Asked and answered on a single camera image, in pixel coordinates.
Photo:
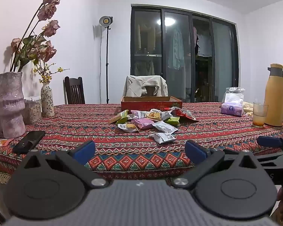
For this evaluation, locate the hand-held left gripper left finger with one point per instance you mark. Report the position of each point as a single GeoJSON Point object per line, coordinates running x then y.
{"type": "Point", "coordinates": [85, 151]}

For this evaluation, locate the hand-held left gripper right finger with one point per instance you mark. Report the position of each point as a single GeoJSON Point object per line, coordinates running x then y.
{"type": "Point", "coordinates": [195, 151]}

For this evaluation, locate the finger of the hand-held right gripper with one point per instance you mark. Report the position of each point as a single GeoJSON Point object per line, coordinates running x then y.
{"type": "Point", "coordinates": [268, 141]}

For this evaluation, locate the pile of snack packets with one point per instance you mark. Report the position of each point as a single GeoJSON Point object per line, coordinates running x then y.
{"type": "Point", "coordinates": [145, 123]}

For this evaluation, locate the red cardboard box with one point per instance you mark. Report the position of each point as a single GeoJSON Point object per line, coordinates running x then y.
{"type": "Point", "coordinates": [146, 104]}

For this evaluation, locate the drinking glass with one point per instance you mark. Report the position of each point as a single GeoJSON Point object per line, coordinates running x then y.
{"type": "Point", "coordinates": [259, 117]}

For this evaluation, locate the clear bag of pastries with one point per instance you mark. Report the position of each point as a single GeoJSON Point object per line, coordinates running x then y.
{"type": "Point", "coordinates": [247, 107]}

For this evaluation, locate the yellow thermos jug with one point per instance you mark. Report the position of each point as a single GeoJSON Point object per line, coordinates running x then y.
{"type": "Point", "coordinates": [276, 98]}

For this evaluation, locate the red patterned tablecloth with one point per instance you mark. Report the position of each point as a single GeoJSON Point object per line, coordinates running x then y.
{"type": "Point", "coordinates": [132, 155]}

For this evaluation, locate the purple tissue pack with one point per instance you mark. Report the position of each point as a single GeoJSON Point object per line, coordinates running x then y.
{"type": "Point", "coordinates": [231, 109]}

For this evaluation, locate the black phone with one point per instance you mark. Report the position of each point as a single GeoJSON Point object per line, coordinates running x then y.
{"type": "Point", "coordinates": [30, 140]}

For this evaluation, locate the dark wooden chair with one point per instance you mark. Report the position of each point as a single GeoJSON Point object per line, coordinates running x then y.
{"type": "Point", "coordinates": [74, 91]}

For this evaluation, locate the small floral vase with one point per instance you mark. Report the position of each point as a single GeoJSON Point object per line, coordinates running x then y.
{"type": "Point", "coordinates": [47, 101]}

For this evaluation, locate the glass jar white lid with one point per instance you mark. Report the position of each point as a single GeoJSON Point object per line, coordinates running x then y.
{"type": "Point", "coordinates": [33, 111]}

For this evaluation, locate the brown chair under jacket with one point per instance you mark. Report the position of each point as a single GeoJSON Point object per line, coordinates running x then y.
{"type": "Point", "coordinates": [151, 91]}

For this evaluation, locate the yellow flower sprigs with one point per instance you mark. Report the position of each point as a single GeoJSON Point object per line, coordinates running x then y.
{"type": "Point", "coordinates": [47, 78]}

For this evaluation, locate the beige jacket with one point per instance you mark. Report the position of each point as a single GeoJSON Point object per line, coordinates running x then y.
{"type": "Point", "coordinates": [134, 84]}

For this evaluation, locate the orange foil packet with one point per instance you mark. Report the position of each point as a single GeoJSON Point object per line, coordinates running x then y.
{"type": "Point", "coordinates": [1, 142]}

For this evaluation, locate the beige lace underlay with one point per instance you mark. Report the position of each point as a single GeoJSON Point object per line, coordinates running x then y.
{"type": "Point", "coordinates": [0, 176]}

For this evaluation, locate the large pink ceramic vase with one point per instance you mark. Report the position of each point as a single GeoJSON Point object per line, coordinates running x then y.
{"type": "Point", "coordinates": [10, 103]}

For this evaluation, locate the black sliding glass door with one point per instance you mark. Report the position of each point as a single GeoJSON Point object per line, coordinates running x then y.
{"type": "Point", "coordinates": [221, 63]}

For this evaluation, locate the pale hanging shirt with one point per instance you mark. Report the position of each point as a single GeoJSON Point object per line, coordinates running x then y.
{"type": "Point", "coordinates": [175, 49]}

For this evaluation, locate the white hanging garment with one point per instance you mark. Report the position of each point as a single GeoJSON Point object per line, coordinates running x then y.
{"type": "Point", "coordinates": [204, 44]}

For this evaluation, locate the pink hanging garment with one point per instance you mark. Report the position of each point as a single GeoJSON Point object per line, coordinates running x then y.
{"type": "Point", "coordinates": [194, 35]}

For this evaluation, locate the dried pink roses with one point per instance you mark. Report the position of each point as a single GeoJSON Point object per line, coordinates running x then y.
{"type": "Point", "coordinates": [50, 28]}

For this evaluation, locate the studio light on stand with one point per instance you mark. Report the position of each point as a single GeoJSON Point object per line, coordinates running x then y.
{"type": "Point", "coordinates": [105, 20]}

